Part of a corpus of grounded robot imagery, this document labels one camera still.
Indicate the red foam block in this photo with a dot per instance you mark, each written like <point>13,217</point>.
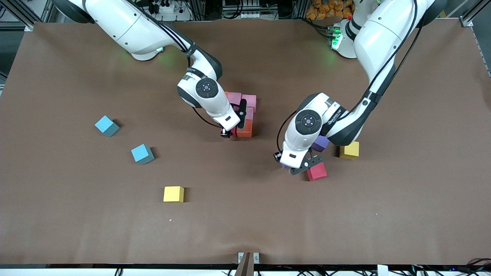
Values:
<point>317,173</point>
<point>234,131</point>

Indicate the purple foam block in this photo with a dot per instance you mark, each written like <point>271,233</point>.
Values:
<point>284,166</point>
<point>321,145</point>

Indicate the pink foam block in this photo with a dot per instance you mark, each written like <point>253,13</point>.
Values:
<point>250,114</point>
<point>234,99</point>
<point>250,101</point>

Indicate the yellow foam block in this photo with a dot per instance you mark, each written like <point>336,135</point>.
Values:
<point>173,194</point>
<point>350,151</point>

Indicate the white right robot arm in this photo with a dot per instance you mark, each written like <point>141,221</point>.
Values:
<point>206,87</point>

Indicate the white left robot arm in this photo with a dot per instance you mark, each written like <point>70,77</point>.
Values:
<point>308,122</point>

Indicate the blue foam block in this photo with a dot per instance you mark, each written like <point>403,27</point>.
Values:
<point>107,125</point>
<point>142,154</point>

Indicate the brown table cover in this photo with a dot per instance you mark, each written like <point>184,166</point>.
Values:
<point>230,230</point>

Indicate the white electrical box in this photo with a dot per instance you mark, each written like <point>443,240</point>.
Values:
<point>245,15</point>

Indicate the white power strip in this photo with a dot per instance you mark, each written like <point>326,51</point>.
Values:
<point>165,7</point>

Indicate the bag of orange items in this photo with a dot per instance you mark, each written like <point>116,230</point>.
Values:
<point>326,9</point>

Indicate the metal table edge bracket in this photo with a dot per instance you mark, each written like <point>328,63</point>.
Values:
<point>247,264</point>

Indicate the aluminium frame rail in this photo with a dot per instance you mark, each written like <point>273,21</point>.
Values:
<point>475,10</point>
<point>19,25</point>

